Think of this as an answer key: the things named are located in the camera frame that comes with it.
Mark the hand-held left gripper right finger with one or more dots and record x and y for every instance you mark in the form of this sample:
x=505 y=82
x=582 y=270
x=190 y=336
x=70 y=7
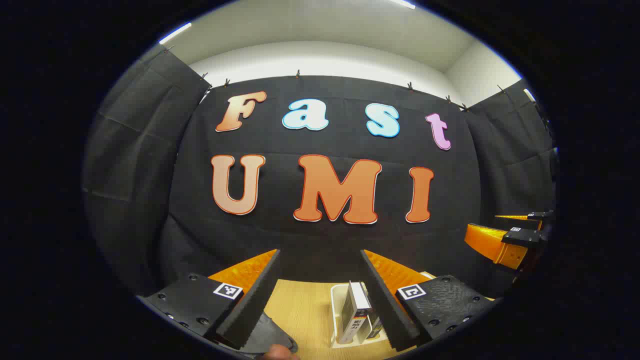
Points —
x=387 y=310

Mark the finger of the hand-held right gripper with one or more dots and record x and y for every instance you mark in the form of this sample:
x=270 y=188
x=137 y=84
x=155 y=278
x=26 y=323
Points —
x=490 y=242
x=517 y=222

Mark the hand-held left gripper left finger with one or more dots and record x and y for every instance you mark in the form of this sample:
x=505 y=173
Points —
x=257 y=300

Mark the white spine book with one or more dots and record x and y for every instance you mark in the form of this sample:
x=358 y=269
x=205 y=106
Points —
x=356 y=305

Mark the grey schoolbag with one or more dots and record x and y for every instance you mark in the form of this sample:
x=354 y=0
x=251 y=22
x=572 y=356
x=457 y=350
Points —
x=275 y=335

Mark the white bookshelf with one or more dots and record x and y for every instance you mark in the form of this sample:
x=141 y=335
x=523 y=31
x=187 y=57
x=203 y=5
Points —
x=335 y=320

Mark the row of backdrop clips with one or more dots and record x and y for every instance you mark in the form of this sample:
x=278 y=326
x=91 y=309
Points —
x=297 y=75

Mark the ceiling light strip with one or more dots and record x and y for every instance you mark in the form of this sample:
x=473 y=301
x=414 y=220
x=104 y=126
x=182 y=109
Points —
x=402 y=4
x=175 y=33

